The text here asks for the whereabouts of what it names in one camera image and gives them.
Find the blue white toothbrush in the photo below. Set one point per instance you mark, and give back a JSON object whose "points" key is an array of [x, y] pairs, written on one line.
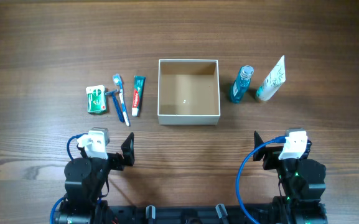
{"points": [[118, 82]]}

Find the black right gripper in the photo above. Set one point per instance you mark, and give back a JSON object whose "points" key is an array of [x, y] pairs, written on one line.
{"points": [[269, 159]]}

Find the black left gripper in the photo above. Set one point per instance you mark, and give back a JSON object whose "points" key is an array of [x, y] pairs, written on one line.
{"points": [[117, 161]]}

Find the green Dettol soap bar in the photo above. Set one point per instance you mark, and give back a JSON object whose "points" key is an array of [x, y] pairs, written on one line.
{"points": [[96, 99]]}

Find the white conditioner tube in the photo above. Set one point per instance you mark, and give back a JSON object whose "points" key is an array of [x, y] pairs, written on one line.
{"points": [[273, 81]]}

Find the blue mouthwash bottle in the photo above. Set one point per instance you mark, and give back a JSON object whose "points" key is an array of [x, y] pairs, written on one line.
{"points": [[241, 84]]}

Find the Colgate toothpaste tube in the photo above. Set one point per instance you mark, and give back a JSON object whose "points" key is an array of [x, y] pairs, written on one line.
{"points": [[138, 90]]}

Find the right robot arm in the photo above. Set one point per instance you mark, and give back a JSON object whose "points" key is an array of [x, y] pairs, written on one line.
{"points": [[303, 182]]}

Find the blue disposable razor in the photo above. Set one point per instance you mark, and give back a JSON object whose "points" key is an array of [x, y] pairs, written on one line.
{"points": [[116, 104]]}

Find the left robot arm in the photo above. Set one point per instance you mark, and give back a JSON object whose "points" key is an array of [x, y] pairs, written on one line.
{"points": [[86, 174]]}

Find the white open cardboard box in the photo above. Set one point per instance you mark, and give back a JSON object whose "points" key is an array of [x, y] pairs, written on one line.
{"points": [[188, 92]]}

